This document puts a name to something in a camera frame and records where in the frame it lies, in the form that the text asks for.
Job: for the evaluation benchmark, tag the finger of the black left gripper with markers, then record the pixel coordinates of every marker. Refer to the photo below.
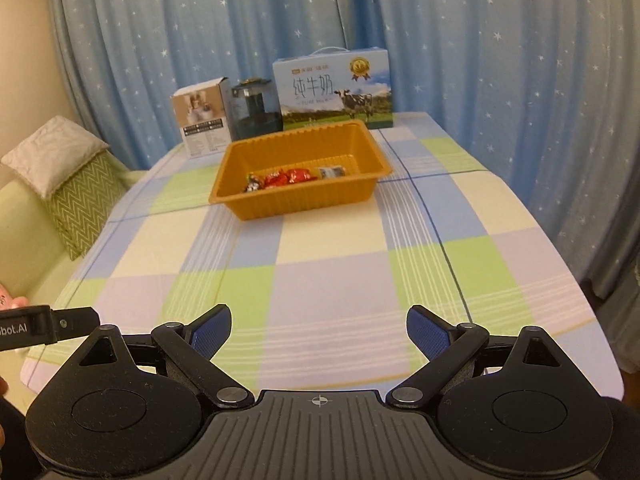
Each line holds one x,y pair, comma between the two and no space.
73,323

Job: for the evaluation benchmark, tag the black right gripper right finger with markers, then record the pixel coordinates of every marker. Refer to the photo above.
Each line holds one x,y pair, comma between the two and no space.
454,355

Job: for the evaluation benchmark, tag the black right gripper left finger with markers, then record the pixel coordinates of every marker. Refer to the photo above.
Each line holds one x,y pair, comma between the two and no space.
184,353

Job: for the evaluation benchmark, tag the red snack wrapper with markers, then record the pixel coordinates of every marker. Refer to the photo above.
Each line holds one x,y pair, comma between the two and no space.
292,176

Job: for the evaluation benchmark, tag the clear brown candy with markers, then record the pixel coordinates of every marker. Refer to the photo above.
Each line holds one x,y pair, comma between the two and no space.
331,172

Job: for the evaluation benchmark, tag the person's left hand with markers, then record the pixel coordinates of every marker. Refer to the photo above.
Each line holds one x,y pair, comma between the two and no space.
9,302

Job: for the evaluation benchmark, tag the light green sofa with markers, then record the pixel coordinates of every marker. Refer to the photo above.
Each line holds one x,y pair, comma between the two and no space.
34,261

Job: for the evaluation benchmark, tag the green zigzag cushion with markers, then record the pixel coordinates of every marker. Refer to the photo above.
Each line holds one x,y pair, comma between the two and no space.
80,207

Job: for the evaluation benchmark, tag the plaid tablecloth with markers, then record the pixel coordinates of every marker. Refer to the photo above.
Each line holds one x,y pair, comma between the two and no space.
319,298

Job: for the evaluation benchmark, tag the beige pillow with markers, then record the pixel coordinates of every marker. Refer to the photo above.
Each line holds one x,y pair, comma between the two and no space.
52,154

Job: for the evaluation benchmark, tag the dark wrapped candy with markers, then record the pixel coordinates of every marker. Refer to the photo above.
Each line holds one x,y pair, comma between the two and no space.
254,183

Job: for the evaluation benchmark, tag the orange plastic tray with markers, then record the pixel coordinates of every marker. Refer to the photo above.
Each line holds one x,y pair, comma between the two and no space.
348,144

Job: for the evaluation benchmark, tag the small white product box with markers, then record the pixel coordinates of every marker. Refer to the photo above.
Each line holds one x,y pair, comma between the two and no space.
202,113

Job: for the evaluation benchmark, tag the dark green glass jar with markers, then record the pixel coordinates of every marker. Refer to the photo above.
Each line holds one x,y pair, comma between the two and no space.
255,109

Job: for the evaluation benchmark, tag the blue milk carton box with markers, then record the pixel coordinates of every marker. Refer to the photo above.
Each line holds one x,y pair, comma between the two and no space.
334,85

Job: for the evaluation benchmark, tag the blue star curtain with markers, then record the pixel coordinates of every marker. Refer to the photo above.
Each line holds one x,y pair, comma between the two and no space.
544,93

